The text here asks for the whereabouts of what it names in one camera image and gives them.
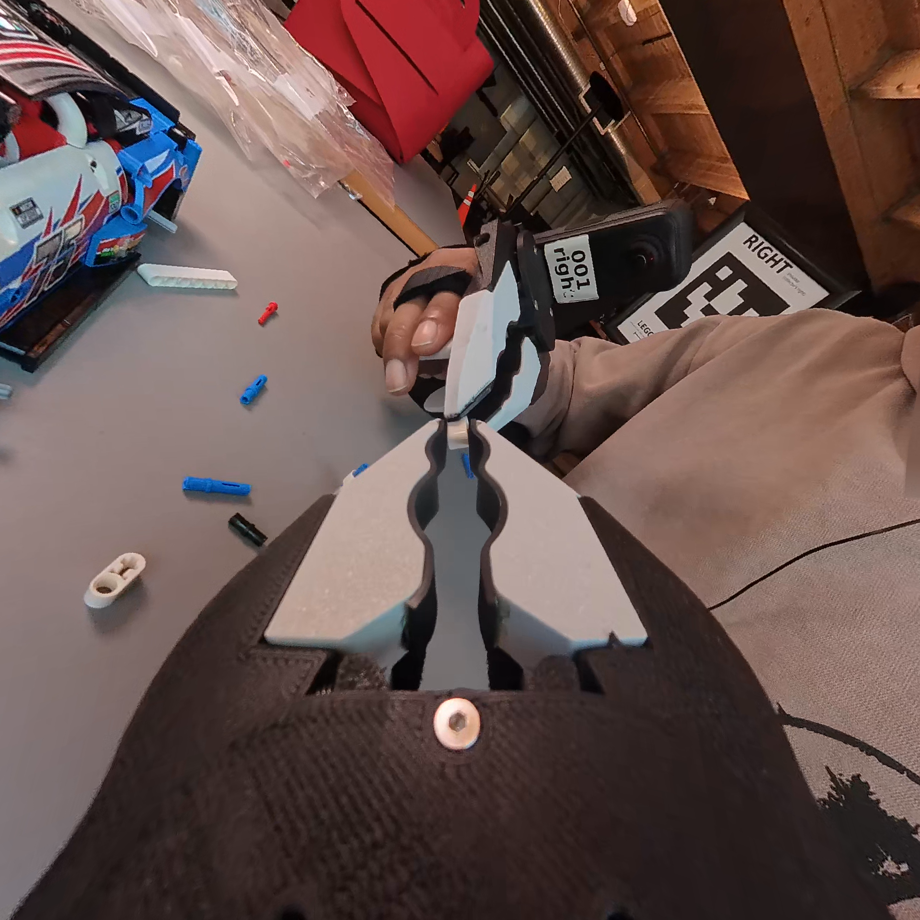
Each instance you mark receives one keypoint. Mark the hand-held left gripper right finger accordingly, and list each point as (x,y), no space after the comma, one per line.
(560,568)

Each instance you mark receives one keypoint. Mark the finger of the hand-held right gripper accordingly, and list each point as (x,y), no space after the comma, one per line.
(533,366)
(481,338)

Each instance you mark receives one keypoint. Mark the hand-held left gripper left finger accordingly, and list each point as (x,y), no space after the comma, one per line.
(345,560)

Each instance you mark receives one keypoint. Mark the white brick beam assembly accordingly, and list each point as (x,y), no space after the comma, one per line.
(456,435)

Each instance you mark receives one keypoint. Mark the toy brick race car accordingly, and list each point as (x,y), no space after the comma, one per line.
(65,187)

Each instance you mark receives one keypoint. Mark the person's right hand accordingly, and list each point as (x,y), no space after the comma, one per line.
(402,338)

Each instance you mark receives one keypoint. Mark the small blue brick piece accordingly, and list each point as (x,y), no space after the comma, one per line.
(359,470)

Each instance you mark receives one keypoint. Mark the small black peg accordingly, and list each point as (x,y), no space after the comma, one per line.
(248,530)

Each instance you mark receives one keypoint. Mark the black framed code sign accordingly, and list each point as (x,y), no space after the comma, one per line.
(733,287)

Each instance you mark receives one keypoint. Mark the orange traffic cone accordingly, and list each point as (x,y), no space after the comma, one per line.
(466,206)

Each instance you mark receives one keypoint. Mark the long blue peg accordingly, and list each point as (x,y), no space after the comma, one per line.
(215,486)

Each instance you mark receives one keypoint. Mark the small red peg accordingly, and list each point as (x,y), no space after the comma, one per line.
(267,313)

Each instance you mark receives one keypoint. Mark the short white two-hole beam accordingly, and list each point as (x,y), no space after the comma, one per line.
(108,583)

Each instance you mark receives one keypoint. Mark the red bag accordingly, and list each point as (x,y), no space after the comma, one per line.
(402,65)

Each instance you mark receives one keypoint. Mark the long white brick beam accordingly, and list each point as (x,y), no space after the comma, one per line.
(187,277)

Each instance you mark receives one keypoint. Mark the heap of clear plastic bags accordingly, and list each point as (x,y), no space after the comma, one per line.
(273,79)

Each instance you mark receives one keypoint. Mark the metal air duct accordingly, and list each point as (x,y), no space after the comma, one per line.
(568,86)

